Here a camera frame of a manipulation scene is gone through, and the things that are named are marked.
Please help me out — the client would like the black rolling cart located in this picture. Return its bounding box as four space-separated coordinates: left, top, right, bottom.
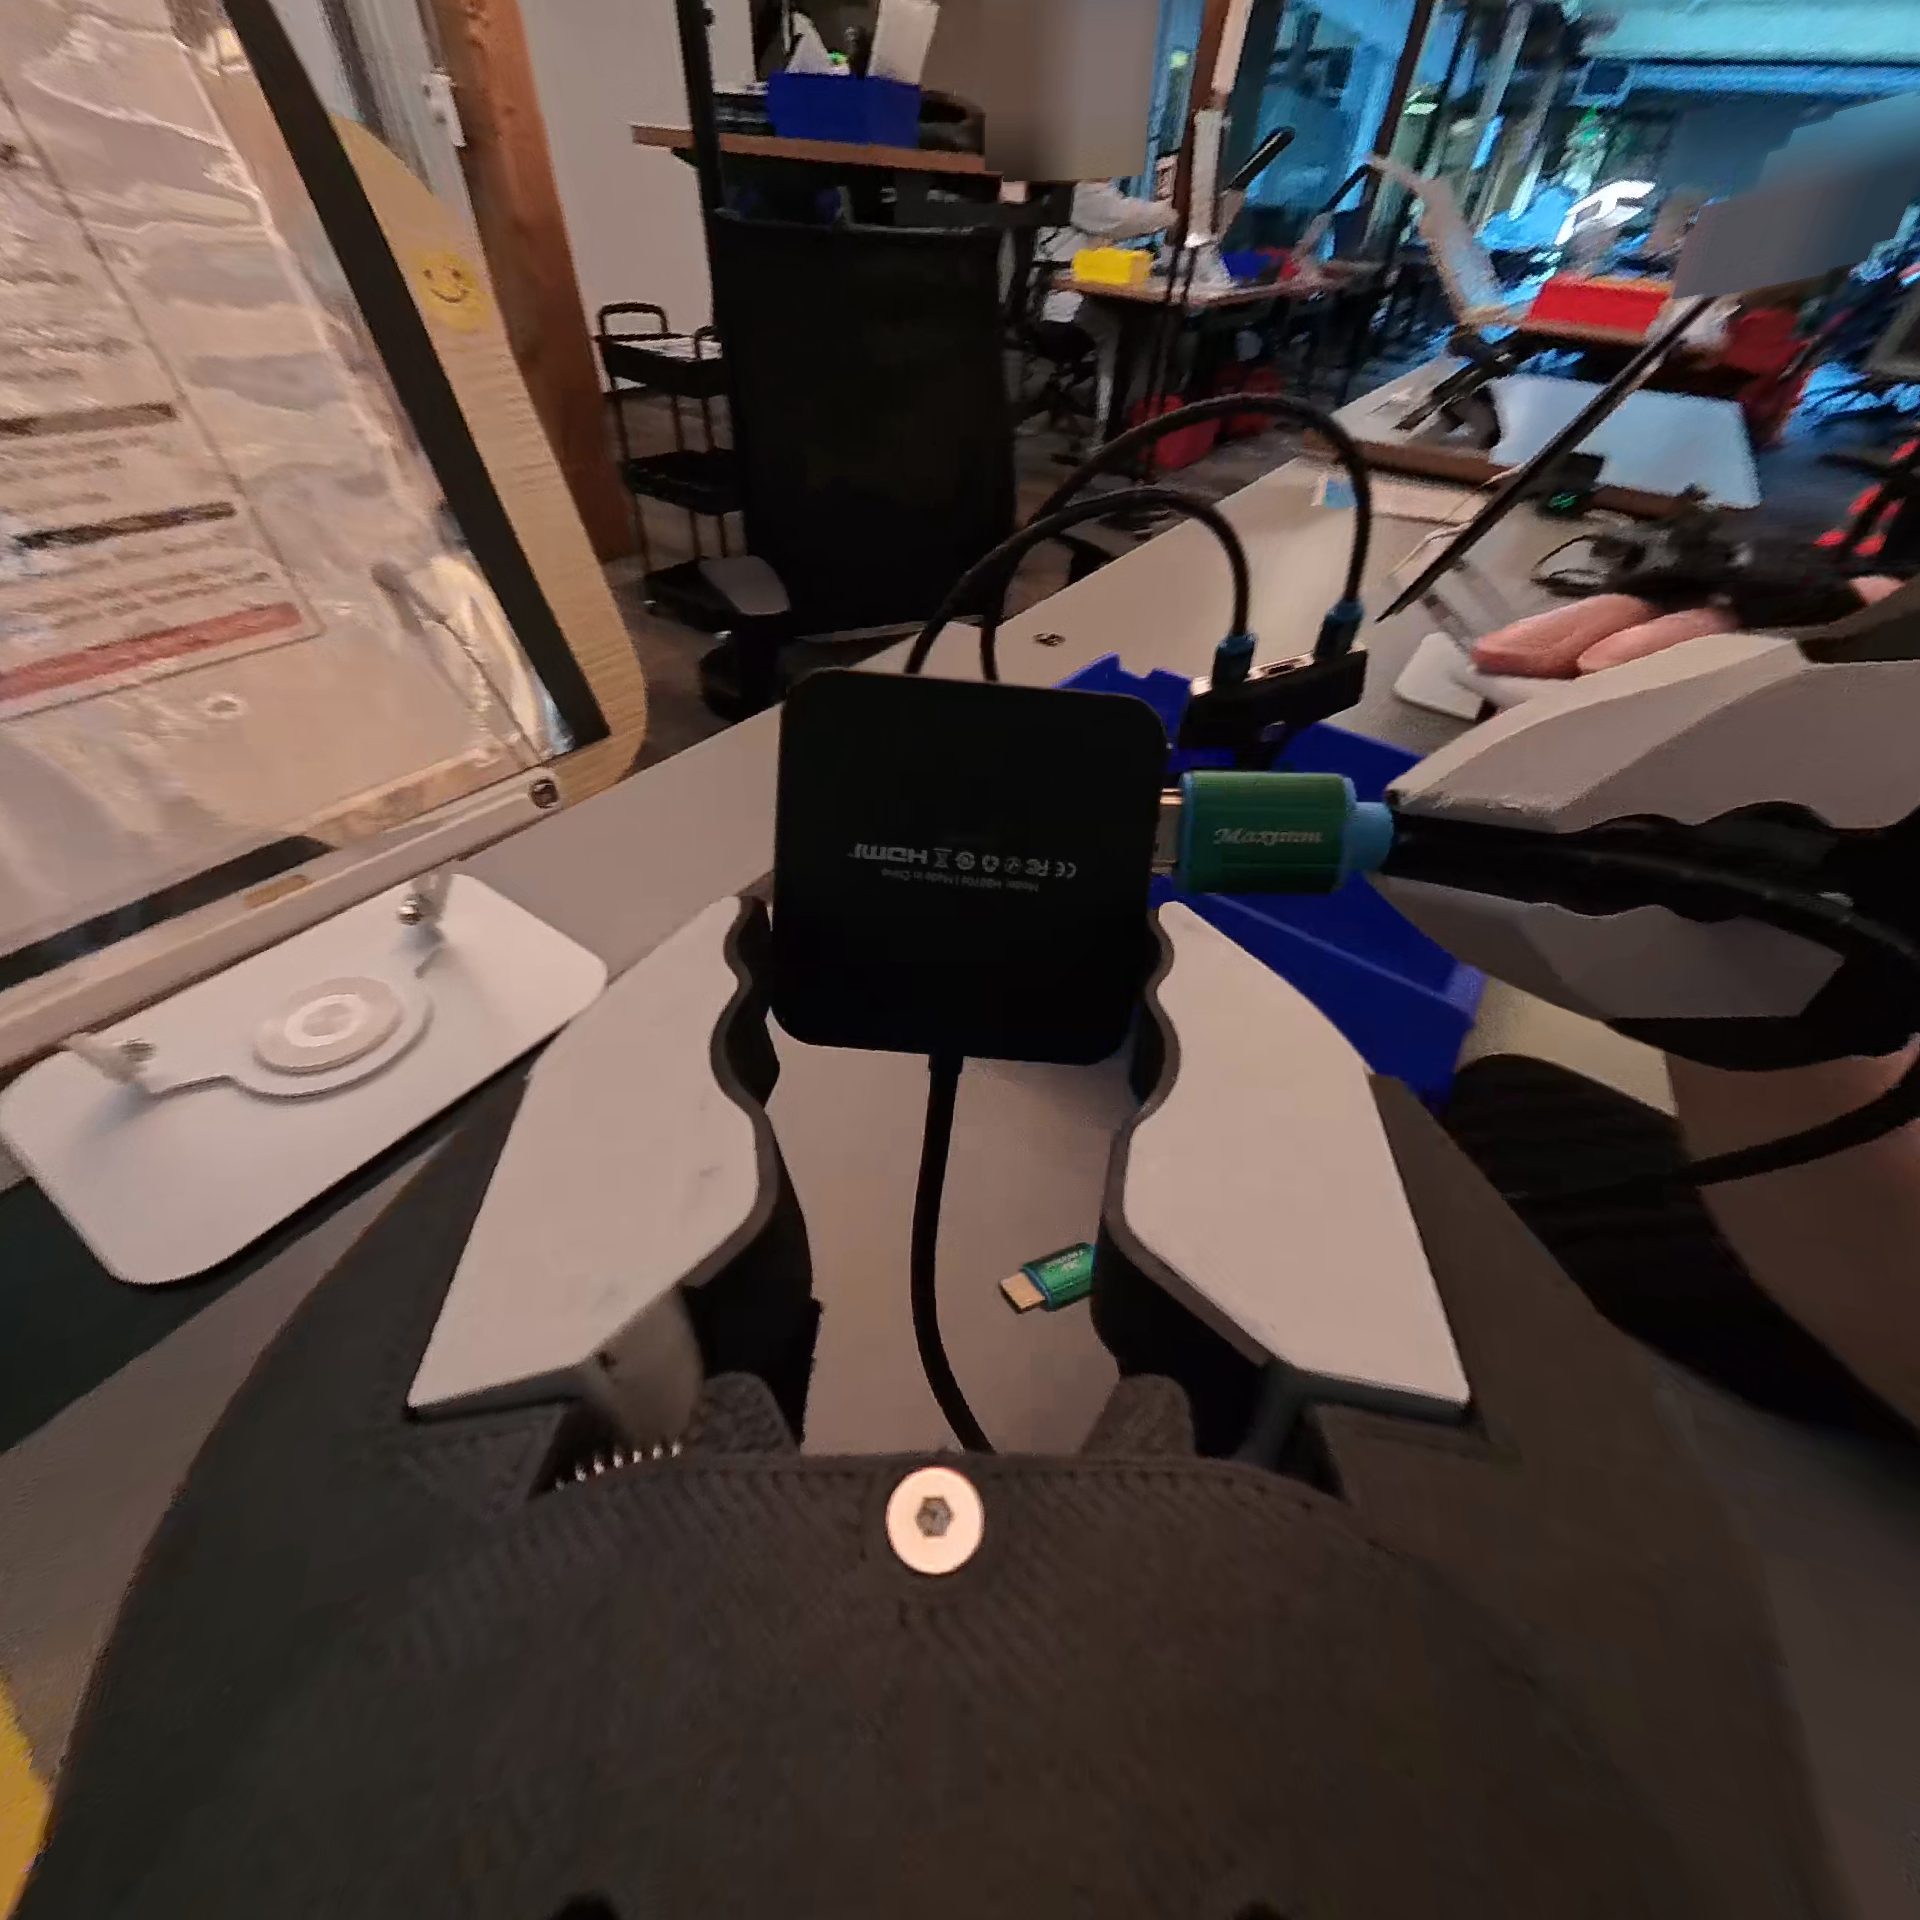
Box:
593 299 751 618

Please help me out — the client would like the person's right forearm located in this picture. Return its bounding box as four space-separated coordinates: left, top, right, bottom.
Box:
1663 1036 1920 1384

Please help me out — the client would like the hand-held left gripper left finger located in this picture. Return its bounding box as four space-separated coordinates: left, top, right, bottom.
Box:
403 897 817 1443

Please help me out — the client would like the red bin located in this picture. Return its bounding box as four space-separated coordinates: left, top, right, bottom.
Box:
1522 269 1673 338

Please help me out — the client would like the black cable with blue plug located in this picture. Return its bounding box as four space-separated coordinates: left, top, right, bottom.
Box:
907 488 1258 693
1025 394 1374 666

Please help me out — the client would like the black braided hdmi cable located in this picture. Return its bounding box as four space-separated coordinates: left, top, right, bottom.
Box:
999 766 1920 1321

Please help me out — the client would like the black mesh office chair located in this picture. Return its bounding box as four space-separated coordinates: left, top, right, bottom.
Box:
702 202 1038 723

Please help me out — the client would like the black framed sign board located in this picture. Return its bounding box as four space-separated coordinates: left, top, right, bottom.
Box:
0 0 617 963

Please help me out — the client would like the person's right hand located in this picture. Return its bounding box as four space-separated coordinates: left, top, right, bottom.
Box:
1469 592 1757 682

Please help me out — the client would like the yellow divided bin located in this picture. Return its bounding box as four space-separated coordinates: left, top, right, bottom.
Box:
0 1678 54 1853

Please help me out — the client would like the blue plastic bin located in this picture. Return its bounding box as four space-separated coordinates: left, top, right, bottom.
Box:
1056 650 1489 1115

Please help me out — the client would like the small black adapter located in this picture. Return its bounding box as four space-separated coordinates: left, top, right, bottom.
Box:
1183 650 1369 753

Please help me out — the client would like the black square hdmi hub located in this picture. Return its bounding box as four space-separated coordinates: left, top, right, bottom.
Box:
768 667 1174 1067

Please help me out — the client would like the small white object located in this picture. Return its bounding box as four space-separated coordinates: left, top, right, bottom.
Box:
1391 632 1518 720

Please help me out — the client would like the black hub cable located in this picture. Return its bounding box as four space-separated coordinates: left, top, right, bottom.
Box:
909 1050 999 1457

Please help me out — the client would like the blue shelf bin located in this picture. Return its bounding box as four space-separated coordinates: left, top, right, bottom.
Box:
766 67 923 148

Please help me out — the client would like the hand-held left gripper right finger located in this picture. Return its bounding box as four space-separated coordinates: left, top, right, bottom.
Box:
1091 901 1473 1422

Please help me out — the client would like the white metal stand base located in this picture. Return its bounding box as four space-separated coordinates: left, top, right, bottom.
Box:
0 874 607 1286

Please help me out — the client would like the wooden post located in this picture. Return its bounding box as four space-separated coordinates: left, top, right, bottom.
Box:
426 0 640 565

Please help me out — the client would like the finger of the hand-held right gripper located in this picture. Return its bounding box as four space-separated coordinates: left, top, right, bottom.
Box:
1379 861 1883 1028
1383 632 1920 841

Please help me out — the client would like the wooden board with smiley sticker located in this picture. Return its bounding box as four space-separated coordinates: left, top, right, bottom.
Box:
321 113 649 841

